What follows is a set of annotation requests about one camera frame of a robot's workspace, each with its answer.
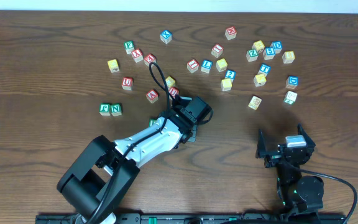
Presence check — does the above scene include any green J block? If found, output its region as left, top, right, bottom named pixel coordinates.
left=99, top=103, right=111, bottom=116

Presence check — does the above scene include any green N block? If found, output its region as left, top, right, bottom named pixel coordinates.
left=110, top=103, right=122, bottom=116

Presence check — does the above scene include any yellow S block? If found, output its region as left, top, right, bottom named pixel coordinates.
left=221, top=78, right=232, bottom=91

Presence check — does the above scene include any blue D block right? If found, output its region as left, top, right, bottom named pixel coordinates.
left=286, top=76, right=299, bottom=90

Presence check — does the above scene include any yellow 8 block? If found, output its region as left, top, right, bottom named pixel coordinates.
left=282, top=51, right=295, bottom=64

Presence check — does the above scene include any blue 2 block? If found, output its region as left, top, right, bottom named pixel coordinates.
left=224, top=70, right=237, bottom=82

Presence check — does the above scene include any blue d block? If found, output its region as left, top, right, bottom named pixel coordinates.
left=270, top=41, right=283, bottom=54
left=286, top=76, right=299, bottom=90

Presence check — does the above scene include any red u block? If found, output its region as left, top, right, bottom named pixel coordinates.
left=121, top=77, right=134, bottom=91
left=169, top=87, right=179, bottom=100

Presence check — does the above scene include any yellow block far left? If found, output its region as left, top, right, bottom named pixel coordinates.
left=108, top=59, right=119, bottom=73

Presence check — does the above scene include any blue 5 block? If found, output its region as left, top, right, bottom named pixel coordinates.
left=263, top=47, right=275, bottom=60

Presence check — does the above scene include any blue X block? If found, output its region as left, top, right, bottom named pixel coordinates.
left=160, top=30, right=172, bottom=44

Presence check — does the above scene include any yellow block near U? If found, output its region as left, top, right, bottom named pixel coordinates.
left=165, top=77, right=176, bottom=89

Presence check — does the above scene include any red block far top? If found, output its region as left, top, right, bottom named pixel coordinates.
left=225, top=26, right=237, bottom=40

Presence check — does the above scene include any red I block beside L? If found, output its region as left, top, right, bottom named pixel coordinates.
left=186, top=58, right=199, bottom=73

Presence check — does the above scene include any red E block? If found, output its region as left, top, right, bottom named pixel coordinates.
left=144, top=54, right=156, bottom=66

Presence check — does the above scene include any blue D block upper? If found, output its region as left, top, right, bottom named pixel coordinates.
left=270, top=41, right=283, bottom=54

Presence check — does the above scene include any yellow snail picture block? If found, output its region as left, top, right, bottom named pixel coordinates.
left=248, top=96, right=262, bottom=110

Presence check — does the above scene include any red U block left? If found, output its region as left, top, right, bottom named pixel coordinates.
left=121, top=77, right=134, bottom=91

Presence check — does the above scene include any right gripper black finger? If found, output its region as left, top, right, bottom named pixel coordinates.
left=297, top=124, right=316, bottom=148
left=255, top=129, right=279, bottom=159

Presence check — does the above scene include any green R block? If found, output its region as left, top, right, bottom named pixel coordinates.
left=149, top=119, right=157, bottom=127

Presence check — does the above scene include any blue L block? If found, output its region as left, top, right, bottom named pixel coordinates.
left=201, top=60, right=213, bottom=73

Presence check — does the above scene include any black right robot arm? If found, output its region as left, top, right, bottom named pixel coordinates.
left=255, top=124, right=324, bottom=213

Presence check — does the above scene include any yellow K block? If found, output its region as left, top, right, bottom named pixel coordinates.
left=254, top=73, right=267, bottom=86

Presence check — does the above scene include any green Z block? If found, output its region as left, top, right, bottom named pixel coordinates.
left=246, top=49, right=259, bottom=62

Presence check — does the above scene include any red I block upper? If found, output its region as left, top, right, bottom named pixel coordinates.
left=211, top=44, right=224, bottom=58

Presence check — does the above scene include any red X block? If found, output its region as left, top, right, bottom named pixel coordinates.
left=131, top=49, right=143, bottom=63

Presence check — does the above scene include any yellow block beside L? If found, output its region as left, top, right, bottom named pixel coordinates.
left=216, top=58, right=228, bottom=72

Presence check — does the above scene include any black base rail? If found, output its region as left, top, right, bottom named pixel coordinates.
left=35, top=212, right=346, bottom=224

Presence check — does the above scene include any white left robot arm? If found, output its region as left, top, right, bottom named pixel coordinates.
left=57, top=96, right=213, bottom=223

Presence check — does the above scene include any red A block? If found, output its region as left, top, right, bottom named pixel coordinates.
left=146, top=90, right=159, bottom=103

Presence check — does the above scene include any red U block centre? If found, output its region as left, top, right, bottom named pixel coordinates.
left=169, top=87, right=179, bottom=100

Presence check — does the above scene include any yellow ball picture block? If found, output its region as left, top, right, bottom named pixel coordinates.
left=252, top=40, right=265, bottom=54

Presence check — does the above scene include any green F block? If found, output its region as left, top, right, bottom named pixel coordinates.
left=124, top=40, right=135, bottom=54

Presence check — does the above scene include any blue T block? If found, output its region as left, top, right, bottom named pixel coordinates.
left=258, top=63, right=271, bottom=76

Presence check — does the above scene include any green 7 block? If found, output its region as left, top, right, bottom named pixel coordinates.
left=284, top=91, right=298, bottom=105

